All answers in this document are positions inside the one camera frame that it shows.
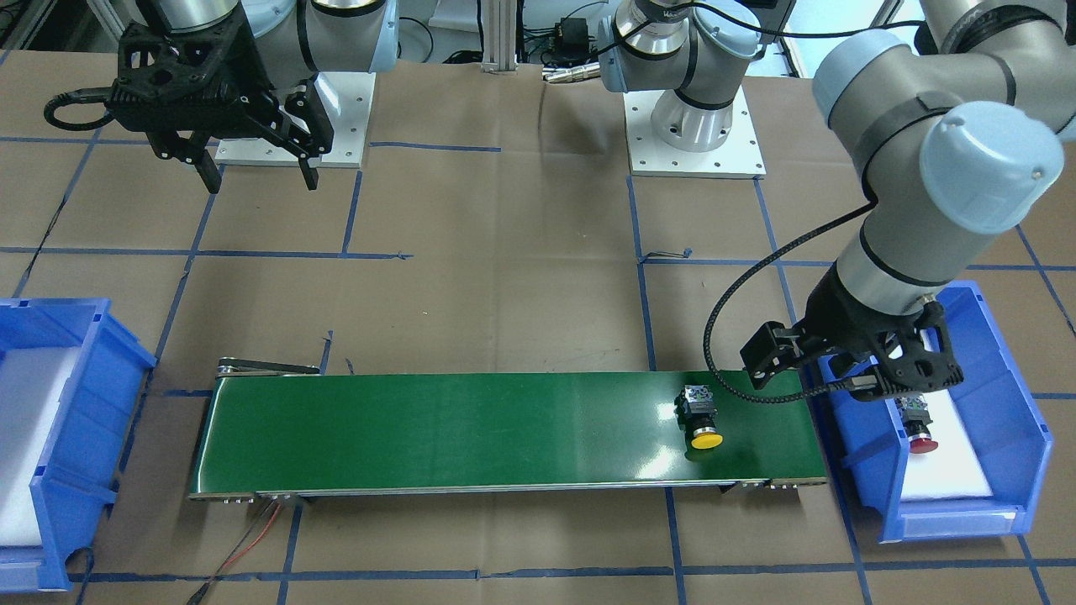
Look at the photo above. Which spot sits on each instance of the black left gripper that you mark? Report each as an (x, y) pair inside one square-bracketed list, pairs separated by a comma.
[(843, 309)]

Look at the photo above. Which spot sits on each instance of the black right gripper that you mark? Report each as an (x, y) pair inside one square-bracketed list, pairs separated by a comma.
[(245, 74)]

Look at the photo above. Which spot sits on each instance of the red mushroom push button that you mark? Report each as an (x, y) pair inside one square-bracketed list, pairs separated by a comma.
[(915, 417)]

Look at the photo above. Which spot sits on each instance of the yellow mushroom push button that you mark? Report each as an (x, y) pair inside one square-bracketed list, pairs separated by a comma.
[(696, 412)]

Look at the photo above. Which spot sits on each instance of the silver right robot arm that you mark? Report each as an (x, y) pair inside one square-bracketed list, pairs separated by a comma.
[(296, 40)]

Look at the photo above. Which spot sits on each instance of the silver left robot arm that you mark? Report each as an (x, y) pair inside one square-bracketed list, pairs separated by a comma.
[(952, 144)]

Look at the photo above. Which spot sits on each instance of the white foam pad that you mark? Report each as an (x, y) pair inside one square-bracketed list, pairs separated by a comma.
[(32, 382), (950, 471)]

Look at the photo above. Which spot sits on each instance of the blue storage bin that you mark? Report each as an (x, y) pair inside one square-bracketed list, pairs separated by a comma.
[(73, 482), (1009, 435)]

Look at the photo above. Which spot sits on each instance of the green conveyor belt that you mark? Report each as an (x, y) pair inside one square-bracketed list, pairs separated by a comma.
[(364, 435)]

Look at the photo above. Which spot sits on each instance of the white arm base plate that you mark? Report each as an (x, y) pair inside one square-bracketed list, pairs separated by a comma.
[(347, 98), (669, 138)]

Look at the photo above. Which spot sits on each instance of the aluminium profile post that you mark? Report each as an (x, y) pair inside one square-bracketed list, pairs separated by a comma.
[(499, 28)]

